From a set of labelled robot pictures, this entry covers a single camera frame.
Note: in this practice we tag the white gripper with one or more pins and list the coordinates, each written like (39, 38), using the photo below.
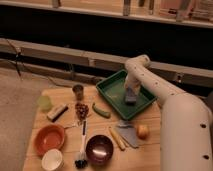
(132, 86)

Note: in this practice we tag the grey sponge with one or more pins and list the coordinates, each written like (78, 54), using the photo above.
(130, 99)

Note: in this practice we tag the green plastic tray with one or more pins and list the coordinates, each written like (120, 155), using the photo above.
(113, 91)

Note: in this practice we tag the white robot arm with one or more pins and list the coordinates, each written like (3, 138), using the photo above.
(186, 121)

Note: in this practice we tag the grey cloth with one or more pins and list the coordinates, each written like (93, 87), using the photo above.
(127, 132)

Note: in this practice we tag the small metal cup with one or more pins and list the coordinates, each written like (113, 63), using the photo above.
(78, 91)

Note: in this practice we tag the orange fruit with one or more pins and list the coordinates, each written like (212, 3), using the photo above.
(142, 131)

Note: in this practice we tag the brown grape bunch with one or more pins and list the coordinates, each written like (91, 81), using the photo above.
(82, 111)

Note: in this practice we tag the small metal spoon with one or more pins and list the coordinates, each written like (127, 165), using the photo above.
(75, 124)

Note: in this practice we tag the dark maroon bowl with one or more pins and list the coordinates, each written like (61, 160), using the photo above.
(99, 150)

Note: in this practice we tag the black and white eraser brush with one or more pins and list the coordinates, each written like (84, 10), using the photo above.
(56, 112)

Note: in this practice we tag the translucent green cup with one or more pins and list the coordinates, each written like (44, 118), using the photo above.
(44, 103)

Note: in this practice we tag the orange bowl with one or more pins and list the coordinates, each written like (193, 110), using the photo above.
(49, 137)

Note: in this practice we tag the white cup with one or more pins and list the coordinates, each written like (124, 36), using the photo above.
(52, 160)

